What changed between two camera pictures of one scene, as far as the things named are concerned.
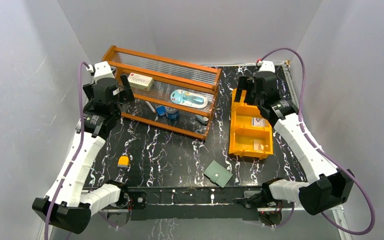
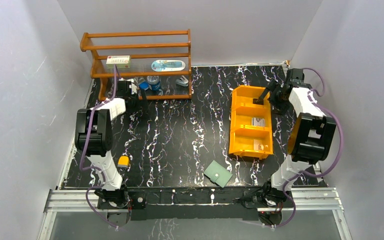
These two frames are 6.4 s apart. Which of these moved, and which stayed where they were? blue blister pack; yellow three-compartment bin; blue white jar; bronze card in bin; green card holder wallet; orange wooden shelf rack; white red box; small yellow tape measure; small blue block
Moved: orange wooden shelf rack; blue white jar; white red box; small blue block; blue blister pack
Stayed: bronze card in bin; green card holder wallet; yellow three-compartment bin; small yellow tape measure
